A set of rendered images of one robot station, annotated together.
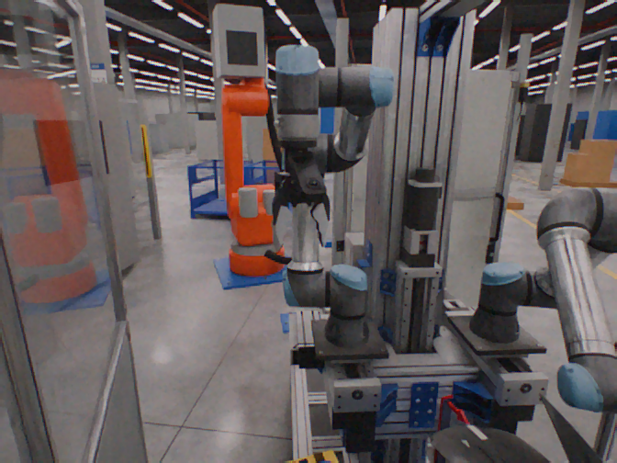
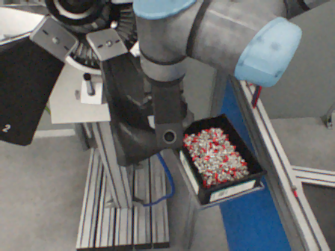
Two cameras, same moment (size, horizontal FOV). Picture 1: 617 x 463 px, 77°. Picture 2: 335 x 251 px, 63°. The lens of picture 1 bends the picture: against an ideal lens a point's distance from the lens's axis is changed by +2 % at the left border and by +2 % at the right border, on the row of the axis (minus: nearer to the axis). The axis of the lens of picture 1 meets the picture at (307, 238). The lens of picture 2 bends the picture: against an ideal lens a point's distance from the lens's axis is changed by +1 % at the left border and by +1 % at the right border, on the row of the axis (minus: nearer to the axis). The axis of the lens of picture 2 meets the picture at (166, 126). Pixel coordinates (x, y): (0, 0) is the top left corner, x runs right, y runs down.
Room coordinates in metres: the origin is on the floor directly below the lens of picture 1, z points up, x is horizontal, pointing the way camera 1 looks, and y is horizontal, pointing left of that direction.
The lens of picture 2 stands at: (0.54, -0.94, 1.43)
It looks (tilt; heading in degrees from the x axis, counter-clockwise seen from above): 47 degrees down; 104
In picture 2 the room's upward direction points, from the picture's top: straight up
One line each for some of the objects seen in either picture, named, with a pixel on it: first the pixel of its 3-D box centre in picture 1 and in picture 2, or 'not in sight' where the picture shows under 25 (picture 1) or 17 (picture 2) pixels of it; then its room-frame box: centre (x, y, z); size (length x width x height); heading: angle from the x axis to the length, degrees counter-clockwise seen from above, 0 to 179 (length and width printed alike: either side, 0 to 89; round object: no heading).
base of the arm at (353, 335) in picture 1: (347, 321); not in sight; (1.13, -0.13, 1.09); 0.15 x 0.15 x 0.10
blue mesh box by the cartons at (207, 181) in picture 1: (223, 187); not in sight; (7.49, 1.64, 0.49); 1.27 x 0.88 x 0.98; 172
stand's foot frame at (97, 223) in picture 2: not in sight; (125, 192); (0.12, -0.24, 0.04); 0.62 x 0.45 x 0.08; 108
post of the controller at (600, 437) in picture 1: (608, 426); not in sight; (0.82, -0.78, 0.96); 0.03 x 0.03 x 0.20; 18
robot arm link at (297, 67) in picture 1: (297, 82); not in sight; (0.74, 0.02, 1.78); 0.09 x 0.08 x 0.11; 178
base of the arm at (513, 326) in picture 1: (495, 317); not in sight; (1.16, -0.62, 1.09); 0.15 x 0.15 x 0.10
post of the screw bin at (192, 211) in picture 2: not in sight; (192, 211); (0.52, -0.43, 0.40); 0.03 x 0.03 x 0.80; 33
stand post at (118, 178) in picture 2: not in sight; (115, 163); (0.15, -0.33, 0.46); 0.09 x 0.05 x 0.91; 18
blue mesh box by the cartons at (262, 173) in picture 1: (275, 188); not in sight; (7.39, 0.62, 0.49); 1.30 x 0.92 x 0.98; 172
